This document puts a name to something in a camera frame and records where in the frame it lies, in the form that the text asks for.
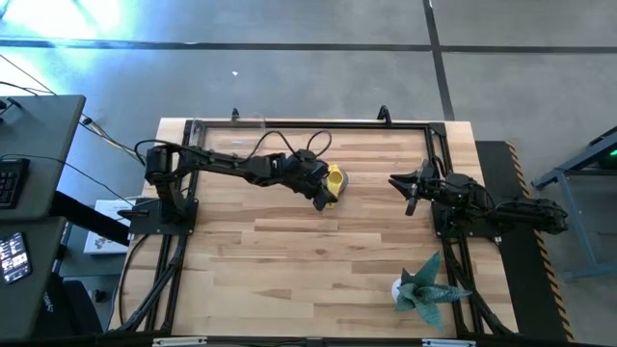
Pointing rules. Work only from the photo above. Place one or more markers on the black desk support beam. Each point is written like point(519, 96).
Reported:
point(87, 217)

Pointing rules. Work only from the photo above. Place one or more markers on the teal artificial plant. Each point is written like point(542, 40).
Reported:
point(426, 294)

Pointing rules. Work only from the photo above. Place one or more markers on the black hazard-striped floor mat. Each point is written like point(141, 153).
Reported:
point(520, 270)

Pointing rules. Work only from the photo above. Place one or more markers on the clear plastic basket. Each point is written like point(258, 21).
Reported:
point(197, 130)

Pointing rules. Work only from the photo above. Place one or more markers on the black keyboard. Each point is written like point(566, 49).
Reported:
point(12, 183)

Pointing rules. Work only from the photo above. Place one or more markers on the white bracket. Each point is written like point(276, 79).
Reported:
point(178, 341)
point(448, 342)

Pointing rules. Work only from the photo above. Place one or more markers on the white plant pot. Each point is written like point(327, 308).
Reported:
point(396, 289)

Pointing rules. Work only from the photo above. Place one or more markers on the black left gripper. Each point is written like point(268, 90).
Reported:
point(308, 171)

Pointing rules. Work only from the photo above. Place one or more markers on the white box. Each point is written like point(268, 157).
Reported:
point(103, 241)

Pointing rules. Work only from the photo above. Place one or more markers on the black office chair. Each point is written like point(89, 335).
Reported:
point(72, 308)

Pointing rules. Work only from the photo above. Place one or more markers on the blue-grey metal stand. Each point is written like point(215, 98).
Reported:
point(573, 212)

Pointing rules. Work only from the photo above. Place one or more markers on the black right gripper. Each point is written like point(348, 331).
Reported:
point(431, 188)

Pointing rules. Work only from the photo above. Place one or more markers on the yellow measuring cup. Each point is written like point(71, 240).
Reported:
point(336, 178)

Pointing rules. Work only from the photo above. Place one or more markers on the black table clamp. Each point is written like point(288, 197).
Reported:
point(235, 114)
point(384, 114)

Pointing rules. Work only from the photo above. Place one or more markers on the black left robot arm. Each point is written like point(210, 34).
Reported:
point(217, 164)

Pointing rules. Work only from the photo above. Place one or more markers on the black aluminium table frame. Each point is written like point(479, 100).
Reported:
point(313, 125)

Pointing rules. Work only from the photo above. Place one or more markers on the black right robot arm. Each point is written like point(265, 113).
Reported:
point(530, 214)

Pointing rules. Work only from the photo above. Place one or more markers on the dark grey side desk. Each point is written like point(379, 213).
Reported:
point(34, 299)

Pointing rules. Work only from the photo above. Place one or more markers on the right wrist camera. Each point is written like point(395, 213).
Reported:
point(428, 169)

